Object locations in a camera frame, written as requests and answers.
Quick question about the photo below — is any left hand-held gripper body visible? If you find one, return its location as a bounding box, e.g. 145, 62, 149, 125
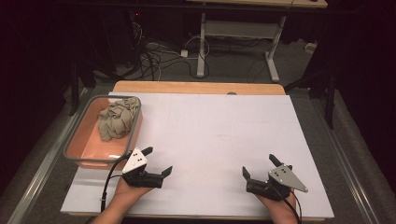
121, 147, 164, 189

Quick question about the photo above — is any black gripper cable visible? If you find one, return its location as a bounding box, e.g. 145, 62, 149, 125
99, 151, 133, 213
273, 182, 304, 224

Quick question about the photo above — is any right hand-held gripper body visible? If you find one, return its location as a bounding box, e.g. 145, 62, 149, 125
246, 164, 309, 202

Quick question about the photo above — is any person's left hand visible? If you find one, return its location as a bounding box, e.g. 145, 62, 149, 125
113, 178, 154, 207

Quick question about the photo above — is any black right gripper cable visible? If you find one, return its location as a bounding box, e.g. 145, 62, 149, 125
273, 182, 304, 224

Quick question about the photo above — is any tangle of black floor cables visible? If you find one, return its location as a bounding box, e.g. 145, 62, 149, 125
124, 21, 210, 82

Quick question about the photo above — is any black metal stand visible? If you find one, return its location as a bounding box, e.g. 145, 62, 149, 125
283, 69, 338, 131
68, 57, 98, 117

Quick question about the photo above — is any person's right hand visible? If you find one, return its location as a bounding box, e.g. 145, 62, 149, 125
255, 191, 299, 217

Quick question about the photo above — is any grey metal floor rail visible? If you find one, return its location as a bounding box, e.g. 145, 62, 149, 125
311, 94, 381, 224
6, 88, 92, 224

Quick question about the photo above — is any grey-beige cloth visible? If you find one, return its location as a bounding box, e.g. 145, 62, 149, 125
97, 96, 141, 143

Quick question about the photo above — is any white metal desk frame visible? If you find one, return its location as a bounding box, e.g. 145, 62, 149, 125
195, 12, 288, 84

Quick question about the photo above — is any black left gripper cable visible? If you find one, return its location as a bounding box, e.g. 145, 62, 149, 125
99, 151, 133, 213

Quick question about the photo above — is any light wooden desk top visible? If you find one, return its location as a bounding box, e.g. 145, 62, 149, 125
186, 0, 330, 9

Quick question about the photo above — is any white table cover sheet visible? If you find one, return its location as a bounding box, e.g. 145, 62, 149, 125
60, 91, 335, 219

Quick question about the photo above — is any pink basin with grey rim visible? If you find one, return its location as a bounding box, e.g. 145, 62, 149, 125
63, 94, 144, 171

